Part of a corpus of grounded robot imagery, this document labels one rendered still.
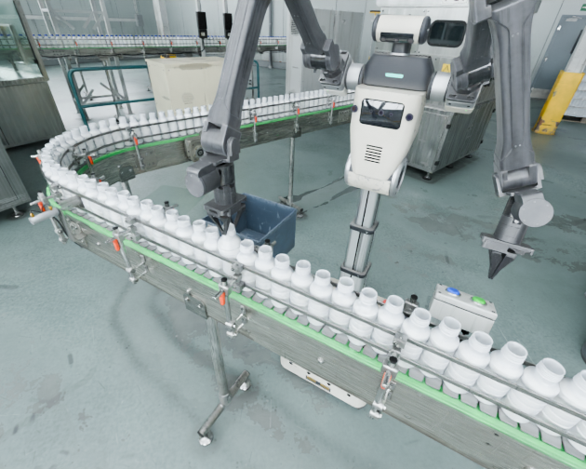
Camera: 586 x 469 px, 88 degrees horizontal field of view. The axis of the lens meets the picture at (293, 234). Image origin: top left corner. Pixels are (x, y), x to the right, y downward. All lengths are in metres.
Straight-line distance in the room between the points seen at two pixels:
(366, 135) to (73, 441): 1.91
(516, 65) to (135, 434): 1.96
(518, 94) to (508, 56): 0.07
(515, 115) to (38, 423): 2.24
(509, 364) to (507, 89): 0.52
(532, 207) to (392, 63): 0.68
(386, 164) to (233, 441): 1.45
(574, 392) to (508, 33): 0.65
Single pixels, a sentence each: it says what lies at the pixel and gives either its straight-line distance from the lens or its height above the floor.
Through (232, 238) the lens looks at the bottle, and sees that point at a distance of 0.87.
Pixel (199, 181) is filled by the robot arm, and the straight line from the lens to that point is 0.71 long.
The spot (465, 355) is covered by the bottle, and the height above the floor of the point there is 1.12.
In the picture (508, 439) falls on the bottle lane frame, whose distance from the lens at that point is 0.90.
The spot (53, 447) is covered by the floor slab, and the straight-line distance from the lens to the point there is 2.07.
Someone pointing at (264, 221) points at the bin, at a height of 0.82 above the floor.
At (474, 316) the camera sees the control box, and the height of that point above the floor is 1.10.
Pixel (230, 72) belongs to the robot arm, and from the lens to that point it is 0.77.
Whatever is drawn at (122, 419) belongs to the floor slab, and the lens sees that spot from 1.99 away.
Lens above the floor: 1.67
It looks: 35 degrees down
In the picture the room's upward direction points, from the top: 3 degrees clockwise
